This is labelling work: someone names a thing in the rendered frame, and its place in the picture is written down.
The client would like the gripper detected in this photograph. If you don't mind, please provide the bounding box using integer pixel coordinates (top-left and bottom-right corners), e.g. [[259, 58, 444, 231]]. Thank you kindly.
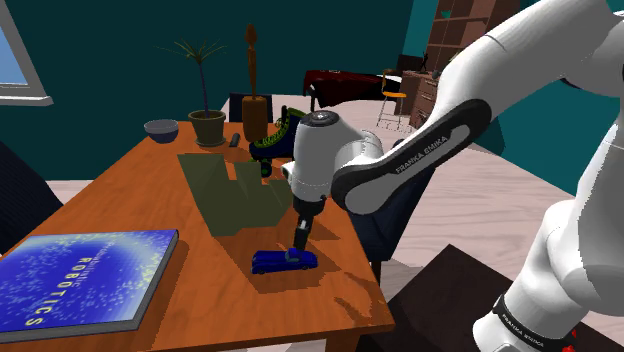
[[291, 193, 327, 253]]

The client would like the blue toy car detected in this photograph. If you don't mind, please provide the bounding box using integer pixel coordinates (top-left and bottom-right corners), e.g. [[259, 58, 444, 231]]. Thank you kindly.
[[250, 247, 319, 276]]

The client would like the dark blue chair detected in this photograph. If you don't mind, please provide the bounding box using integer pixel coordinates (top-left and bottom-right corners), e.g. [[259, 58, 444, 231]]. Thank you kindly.
[[348, 138, 437, 286], [0, 141, 65, 256], [227, 92, 275, 124]]

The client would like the black green roller skate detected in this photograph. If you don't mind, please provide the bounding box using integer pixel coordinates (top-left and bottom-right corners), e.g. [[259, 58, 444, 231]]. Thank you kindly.
[[247, 106, 309, 178]]

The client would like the potted green plant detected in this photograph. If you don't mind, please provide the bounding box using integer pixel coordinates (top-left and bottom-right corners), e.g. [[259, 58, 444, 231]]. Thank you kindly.
[[155, 39, 228, 148]]

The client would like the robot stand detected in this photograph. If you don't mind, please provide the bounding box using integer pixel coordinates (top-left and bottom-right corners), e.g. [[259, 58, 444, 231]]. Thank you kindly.
[[357, 243, 624, 352]]

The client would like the dark red table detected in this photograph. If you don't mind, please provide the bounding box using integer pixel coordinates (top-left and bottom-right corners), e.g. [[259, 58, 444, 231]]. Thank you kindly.
[[302, 69, 406, 113]]

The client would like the orange wooden table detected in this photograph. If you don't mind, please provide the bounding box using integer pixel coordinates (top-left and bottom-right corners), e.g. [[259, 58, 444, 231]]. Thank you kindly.
[[0, 121, 396, 352]]

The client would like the yellow stool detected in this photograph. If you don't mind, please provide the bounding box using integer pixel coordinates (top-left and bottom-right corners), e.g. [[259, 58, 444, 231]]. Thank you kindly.
[[376, 68, 410, 133]]

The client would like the grey bowl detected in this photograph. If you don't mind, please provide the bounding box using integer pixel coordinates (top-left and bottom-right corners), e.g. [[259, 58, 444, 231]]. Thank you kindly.
[[143, 119, 180, 145]]

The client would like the blue book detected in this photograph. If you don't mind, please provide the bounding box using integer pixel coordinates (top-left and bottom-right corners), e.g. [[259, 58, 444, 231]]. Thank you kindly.
[[0, 228, 180, 345]]

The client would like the brown shelf cabinet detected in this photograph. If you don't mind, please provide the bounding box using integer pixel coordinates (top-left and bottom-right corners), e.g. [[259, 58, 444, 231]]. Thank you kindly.
[[394, 0, 522, 130]]

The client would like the window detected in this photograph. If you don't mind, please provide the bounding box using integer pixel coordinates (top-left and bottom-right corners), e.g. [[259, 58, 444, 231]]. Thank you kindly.
[[0, 0, 54, 107]]

